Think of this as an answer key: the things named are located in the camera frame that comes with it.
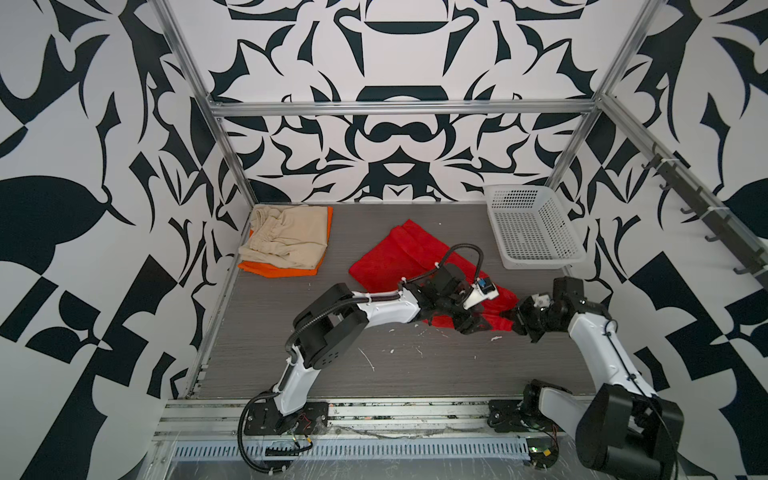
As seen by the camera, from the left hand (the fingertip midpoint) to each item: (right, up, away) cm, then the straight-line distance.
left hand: (491, 309), depth 80 cm
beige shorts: (-62, +20, +25) cm, 70 cm away
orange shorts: (-75, +21, +25) cm, 81 cm away
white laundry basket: (+26, +22, +32) cm, 47 cm away
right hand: (+4, -1, +2) cm, 5 cm away
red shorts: (-20, +15, +24) cm, 35 cm away
